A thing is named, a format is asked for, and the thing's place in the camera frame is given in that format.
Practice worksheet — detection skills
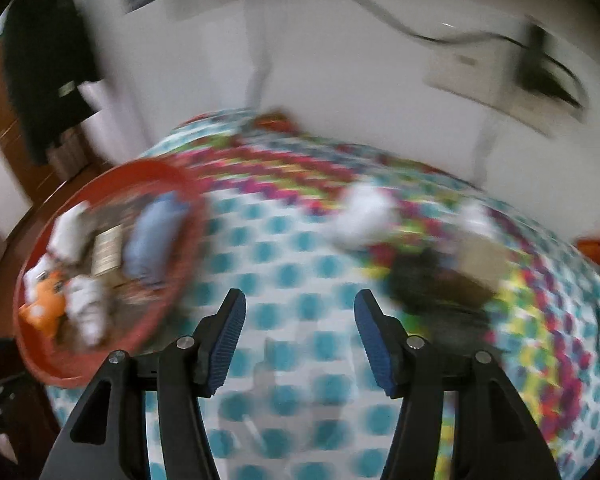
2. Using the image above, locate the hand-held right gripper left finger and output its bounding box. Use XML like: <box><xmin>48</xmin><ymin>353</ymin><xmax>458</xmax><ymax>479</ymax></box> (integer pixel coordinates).
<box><xmin>40</xmin><ymin>288</ymin><xmax>247</xmax><ymax>480</ymax></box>

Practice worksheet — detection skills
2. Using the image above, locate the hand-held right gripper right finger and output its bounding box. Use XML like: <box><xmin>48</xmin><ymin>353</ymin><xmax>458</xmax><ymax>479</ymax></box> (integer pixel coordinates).
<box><xmin>354</xmin><ymin>289</ymin><xmax>563</xmax><ymax>480</ymax></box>

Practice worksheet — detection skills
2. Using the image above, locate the red round tray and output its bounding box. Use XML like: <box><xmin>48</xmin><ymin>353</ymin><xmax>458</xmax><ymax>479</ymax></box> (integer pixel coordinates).
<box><xmin>12</xmin><ymin>159</ymin><xmax>208</xmax><ymax>388</ymax></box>

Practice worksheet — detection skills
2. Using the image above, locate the blue sock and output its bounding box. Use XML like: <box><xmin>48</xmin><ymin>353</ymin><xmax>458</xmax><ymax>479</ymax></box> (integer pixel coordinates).
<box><xmin>122</xmin><ymin>191</ymin><xmax>188</xmax><ymax>288</ymax></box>

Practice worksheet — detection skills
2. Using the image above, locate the small beige box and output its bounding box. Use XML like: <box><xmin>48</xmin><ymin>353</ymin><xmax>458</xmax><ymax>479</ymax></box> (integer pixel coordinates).
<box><xmin>91</xmin><ymin>225</ymin><xmax>126</xmax><ymax>277</ymax></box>

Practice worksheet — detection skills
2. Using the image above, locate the orange toy figure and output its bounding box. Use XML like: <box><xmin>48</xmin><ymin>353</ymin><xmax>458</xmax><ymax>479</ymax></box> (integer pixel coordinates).
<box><xmin>20</xmin><ymin>270</ymin><xmax>73</xmax><ymax>335</ymax></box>

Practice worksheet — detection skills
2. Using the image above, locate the white grey sock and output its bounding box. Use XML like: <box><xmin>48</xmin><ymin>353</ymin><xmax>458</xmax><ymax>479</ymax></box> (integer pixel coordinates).
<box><xmin>47</xmin><ymin>200</ymin><xmax>93</xmax><ymax>266</ymax></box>

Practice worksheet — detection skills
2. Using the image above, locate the small grey-white sock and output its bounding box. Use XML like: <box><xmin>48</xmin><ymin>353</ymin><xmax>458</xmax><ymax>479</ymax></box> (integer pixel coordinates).
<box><xmin>22</xmin><ymin>257</ymin><xmax>50</xmax><ymax>297</ymax></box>

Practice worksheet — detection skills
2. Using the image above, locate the black sock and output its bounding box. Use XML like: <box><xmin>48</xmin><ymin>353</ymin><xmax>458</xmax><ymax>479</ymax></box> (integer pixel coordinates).
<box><xmin>385</xmin><ymin>249</ymin><xmax>462</xmax><ymax>312</ymax></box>

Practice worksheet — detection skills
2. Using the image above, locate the polka dot cloth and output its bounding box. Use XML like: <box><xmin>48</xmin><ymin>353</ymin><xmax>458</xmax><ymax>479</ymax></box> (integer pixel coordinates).
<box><xmin>45</xmin><ymin>107</ymin><xmax>600</xmax><ymax>480</ymax></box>

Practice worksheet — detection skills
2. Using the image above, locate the brown cardboard box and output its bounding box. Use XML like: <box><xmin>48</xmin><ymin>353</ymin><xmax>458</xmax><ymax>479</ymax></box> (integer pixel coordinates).
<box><xmin>445</xmin><ymin>239</ymin><xmax>513</xmax><ymax>307</ymax></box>

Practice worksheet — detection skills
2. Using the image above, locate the small red wrapper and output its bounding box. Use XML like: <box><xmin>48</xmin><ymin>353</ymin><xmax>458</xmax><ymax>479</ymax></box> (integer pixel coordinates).
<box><xmin>252</xmin><ymin>107</ymin><xmax>301</xmax><ymax>133</ymax></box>

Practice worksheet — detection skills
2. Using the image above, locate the red packet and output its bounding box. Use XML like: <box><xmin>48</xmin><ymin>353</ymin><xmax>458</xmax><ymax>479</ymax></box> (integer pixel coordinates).
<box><xmin>576</xmin><ymin>237</ymin><xmax>600</xmax><ymax>267</ymax></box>

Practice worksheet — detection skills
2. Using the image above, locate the black power adapter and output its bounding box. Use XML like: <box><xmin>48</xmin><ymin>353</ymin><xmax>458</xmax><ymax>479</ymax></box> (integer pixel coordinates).
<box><xmin>516</xmin><ymin>24</ymin><xmax>587</xmax><ymax>109</ymax></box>

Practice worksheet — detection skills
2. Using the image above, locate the black hanging clothing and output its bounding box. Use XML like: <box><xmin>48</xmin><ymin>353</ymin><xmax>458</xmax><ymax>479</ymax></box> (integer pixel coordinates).
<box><xmin>2</xmin><ymin>0</ymin><xmax>105</xmax><ymax>166</ymax></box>

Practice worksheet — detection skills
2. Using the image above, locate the beige wall socket plate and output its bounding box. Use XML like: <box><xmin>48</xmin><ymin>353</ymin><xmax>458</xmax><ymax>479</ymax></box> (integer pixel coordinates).
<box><xmin>424</xmin><ymin>35</ymin><xmax>588</xmax><ymax>137</ymax></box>

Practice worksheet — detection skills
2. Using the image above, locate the black adapter cable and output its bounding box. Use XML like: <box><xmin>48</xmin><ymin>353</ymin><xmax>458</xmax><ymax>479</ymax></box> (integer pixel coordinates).
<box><xmin>330</xmin><ymin>0</ymin><xmax>528</xmax><ymax>47</ymax></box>

